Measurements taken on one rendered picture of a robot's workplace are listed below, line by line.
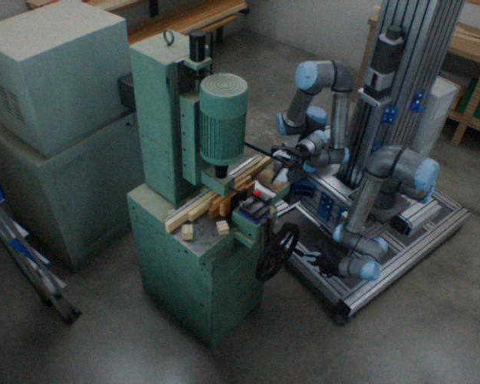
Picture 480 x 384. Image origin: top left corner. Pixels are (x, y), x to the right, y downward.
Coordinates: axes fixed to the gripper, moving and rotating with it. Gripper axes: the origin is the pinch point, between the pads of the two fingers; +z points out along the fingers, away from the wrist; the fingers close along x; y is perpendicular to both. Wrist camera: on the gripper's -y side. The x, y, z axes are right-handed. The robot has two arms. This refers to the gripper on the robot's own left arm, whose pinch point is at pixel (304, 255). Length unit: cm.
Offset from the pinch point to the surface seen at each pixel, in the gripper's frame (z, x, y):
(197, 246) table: 16.3, -36.9, -28.5
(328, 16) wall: 166, 307, -68
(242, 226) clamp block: 10.2, -17.3, -25.7
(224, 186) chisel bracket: 15.7, -13.8, -42.8
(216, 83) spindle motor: -2, -11, -84
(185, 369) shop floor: 62, -52, 49
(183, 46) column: 14, -7, -100
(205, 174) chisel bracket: 25, -14, -49
